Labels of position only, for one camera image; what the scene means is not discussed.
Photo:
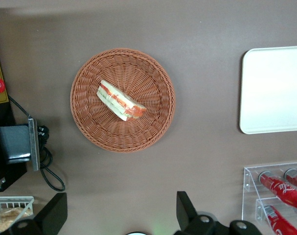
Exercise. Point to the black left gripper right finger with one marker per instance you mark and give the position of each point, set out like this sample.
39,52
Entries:
187,215

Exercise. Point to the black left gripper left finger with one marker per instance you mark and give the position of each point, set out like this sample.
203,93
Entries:
50,215

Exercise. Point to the wrapped triangle sandwich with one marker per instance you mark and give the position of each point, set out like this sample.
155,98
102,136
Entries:
119,100

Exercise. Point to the round brown wicker basket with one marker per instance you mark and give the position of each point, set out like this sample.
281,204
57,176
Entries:
138,73

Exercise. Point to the white rectangular tray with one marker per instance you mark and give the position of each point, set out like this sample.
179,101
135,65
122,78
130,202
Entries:
273,90

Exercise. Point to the wrapped bread packet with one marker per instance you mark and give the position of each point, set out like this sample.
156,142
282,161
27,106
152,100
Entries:
8,216

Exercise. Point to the clear acrylic bottle rack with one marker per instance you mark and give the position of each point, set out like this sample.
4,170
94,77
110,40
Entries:
251,181

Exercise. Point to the grey metal mounting plate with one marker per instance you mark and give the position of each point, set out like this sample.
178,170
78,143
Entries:
33,144

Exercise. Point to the dark grey block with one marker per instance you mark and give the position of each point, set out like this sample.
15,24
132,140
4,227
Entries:
13,142

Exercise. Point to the black power plug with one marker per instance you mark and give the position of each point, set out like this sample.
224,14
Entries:
43,132

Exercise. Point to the black base frame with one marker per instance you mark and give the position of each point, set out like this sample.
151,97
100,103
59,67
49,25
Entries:
13,173

